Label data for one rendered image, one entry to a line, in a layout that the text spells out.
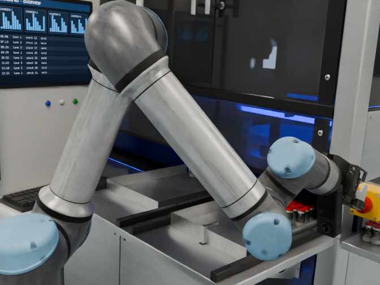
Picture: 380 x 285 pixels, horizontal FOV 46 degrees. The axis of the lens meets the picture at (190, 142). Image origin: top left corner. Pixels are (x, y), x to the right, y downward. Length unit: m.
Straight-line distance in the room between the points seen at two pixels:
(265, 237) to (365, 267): 0.75
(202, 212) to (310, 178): 0.49
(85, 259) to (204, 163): 1.64
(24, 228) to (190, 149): 0.33
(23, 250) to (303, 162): 0.49
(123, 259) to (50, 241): 1.17
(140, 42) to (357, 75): 0.60
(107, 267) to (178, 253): 1.08
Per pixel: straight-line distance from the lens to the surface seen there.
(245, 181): 0.71
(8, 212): 1.54
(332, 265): 1.26
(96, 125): 0.85
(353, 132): 1.15
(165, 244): 1.09
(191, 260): 1.02
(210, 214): 1.28
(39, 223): 0.85
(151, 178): 1.56
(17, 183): 1.70
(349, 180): 0.99
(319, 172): 0.86
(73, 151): 0.88
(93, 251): 2.18
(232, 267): 0.97
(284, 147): 0.82
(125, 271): 1.99
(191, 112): 0.69
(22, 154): 1.68
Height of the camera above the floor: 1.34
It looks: 12 degrees down
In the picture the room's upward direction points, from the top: 3 degrees clockwise
